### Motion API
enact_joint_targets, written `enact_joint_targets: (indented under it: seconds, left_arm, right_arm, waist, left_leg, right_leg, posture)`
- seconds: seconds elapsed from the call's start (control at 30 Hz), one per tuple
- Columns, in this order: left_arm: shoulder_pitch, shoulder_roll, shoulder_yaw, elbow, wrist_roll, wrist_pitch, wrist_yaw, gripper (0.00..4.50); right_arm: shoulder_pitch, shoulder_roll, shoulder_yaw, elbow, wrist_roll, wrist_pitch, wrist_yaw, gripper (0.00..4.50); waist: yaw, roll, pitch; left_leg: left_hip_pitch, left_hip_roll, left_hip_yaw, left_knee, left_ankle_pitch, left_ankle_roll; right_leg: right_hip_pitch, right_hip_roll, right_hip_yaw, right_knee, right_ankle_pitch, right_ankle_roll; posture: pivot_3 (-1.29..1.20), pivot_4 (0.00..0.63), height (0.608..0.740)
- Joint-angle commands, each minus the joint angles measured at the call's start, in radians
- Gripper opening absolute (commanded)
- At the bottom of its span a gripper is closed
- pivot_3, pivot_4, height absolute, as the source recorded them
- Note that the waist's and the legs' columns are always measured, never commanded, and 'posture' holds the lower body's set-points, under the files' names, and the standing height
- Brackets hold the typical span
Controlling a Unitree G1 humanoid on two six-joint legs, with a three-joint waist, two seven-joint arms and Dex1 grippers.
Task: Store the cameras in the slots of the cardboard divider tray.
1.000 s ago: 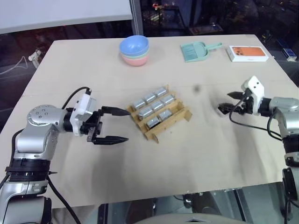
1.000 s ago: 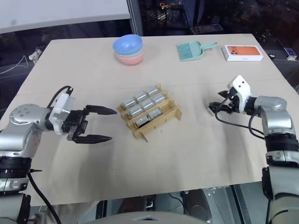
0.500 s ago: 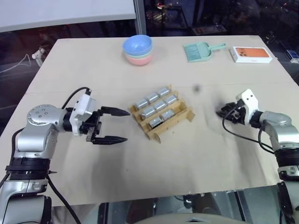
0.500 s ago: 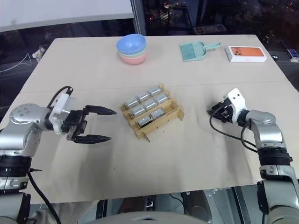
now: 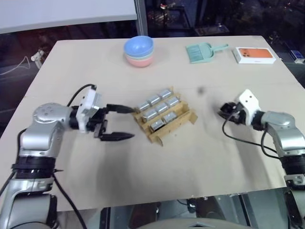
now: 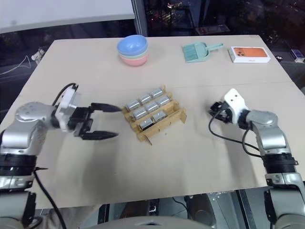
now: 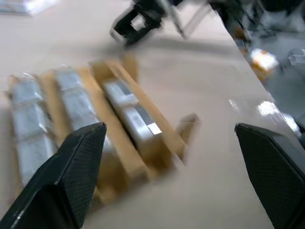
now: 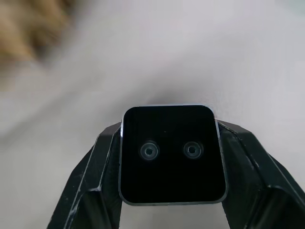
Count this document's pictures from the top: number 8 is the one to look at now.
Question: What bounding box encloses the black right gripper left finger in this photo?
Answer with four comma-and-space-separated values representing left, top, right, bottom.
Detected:
46, 122, 125, 229

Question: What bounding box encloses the black square dual-lens camera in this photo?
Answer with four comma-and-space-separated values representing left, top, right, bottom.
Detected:
119, 104, 227, 205

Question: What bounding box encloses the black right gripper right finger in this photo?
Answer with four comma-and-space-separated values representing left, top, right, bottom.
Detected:
216, 120, 305, 229

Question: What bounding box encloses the brown cardboard divider tray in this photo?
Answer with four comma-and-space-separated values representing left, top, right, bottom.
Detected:
0, 0, 72, 62

